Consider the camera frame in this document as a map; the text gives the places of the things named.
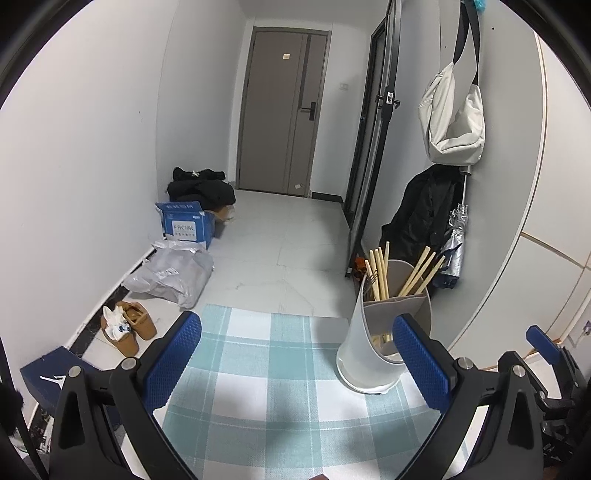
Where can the set of wooden chopsticks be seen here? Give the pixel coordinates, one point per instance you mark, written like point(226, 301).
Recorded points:
point(387, 267)

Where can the grey-brown door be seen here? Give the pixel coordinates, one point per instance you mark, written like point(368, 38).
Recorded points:
point(281, 115)

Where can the black hanging jacket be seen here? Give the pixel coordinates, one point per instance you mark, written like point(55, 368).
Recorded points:
point(425, 217)

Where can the grey plastic mailing bag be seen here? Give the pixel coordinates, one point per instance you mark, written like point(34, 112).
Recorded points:
point(175, 277)

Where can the small orange item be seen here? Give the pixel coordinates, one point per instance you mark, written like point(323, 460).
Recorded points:
point(359, 267)

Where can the blue cardboard box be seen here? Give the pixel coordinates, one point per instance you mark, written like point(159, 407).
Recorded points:
point(184, 226)

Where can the brown cardboard box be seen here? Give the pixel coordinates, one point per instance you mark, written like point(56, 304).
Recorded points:
point(225, 213)

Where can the silver folded umbrella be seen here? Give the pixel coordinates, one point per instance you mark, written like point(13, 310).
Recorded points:
point(455, 249)

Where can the teal checked table mat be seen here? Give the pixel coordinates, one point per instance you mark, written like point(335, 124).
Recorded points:
point(258, 369)

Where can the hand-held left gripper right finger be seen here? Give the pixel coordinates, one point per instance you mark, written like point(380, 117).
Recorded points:
point(420, 364)

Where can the translucent white chopstick holder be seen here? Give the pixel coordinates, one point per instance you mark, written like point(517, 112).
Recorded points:
point(364, 355)

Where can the black-framed glass door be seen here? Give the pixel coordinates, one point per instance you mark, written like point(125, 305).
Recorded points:
point(364, 161)

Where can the teal fluffy item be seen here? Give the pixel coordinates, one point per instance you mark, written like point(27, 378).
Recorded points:
point(475, 3)

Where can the navy shoe box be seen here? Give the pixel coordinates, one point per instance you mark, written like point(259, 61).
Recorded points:
point(41, 376)

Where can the white shoulder bag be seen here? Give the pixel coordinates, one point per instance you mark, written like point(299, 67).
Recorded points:
point(455, 134)

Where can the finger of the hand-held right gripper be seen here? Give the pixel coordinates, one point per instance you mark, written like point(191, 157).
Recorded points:
point(540, 339)

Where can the pile of black clothes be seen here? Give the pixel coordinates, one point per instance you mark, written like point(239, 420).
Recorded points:
point(203, 189)

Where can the white cabinet with tan trim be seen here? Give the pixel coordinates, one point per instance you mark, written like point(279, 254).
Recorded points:
point(558, 184)

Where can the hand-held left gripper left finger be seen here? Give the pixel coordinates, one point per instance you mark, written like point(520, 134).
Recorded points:
point(175, 355)

